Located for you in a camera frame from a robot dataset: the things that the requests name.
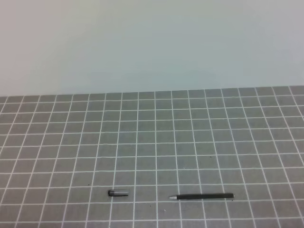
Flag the clear black pen cap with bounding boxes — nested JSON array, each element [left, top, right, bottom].
[[107, 189, 129, 197]]

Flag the black pen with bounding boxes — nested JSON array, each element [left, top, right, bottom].
[[169, 193, 234, 200]]

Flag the grey grid tablecloth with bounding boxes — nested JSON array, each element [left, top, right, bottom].
[[0, 86, 304, 228]]

